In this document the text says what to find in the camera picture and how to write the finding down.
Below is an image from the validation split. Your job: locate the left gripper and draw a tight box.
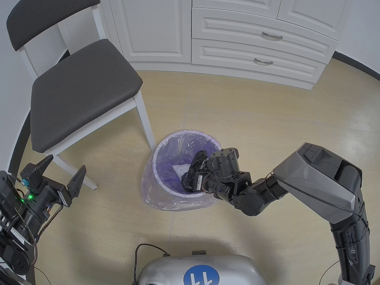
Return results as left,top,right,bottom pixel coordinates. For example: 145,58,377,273
25,155,87,228

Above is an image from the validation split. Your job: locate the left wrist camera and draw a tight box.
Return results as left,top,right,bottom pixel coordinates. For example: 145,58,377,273
20,163,43,195

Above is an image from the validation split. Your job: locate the black plastic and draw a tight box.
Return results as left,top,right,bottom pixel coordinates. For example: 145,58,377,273
172,150,209,194

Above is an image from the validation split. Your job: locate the purple plastic bag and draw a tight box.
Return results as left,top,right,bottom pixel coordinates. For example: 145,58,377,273
143,129,221,211

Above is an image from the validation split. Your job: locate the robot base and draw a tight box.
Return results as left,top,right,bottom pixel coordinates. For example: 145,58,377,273
139,250,268,285

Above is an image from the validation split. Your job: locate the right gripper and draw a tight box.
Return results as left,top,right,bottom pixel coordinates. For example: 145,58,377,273
193,172,227,195

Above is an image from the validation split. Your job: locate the black cable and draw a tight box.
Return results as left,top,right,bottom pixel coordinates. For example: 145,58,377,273
134,243,171,285

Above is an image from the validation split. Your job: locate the white trash bin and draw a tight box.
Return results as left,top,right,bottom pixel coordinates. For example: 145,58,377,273
152,131,221,198

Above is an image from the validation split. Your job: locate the grey and white chair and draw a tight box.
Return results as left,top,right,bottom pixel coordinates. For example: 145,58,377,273
7,0,156,191

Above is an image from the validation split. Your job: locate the white wardrobe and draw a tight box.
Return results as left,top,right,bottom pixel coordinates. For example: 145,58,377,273
97,0,354,91

